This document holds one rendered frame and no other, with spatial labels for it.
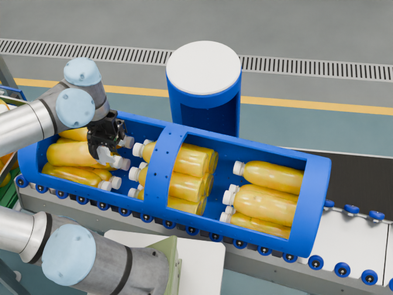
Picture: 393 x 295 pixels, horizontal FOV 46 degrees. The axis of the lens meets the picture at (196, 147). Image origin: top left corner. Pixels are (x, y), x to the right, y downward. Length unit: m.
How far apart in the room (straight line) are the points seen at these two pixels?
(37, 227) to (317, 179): 0.68
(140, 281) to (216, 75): 0.93
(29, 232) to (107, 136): 0.31
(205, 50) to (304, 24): 1.85
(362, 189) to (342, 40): 1.32
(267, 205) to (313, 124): 1.71
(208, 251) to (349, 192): 1.43
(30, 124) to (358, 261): 1.01
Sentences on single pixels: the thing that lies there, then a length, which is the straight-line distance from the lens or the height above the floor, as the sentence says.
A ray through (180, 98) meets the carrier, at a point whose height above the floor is 0.99.
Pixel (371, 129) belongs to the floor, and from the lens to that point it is 3.00.
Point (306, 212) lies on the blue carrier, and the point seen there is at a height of 1.20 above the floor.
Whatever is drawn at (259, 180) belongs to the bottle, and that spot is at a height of 1.13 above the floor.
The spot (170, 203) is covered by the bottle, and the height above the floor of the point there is 1.09.
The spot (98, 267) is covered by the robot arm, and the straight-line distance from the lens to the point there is 0.97.
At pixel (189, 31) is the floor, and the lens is 3.51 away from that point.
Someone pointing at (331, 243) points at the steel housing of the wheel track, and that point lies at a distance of 1.50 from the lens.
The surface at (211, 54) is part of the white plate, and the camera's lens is 1.80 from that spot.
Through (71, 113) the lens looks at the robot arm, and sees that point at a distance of 0.92.
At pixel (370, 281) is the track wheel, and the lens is 1.44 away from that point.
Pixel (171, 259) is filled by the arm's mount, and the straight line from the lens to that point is 1.05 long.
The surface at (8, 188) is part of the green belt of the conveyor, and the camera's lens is 1.76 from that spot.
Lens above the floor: 2.26
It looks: 54 degrees down
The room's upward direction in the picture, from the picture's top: 5 degrees counter-clockwise
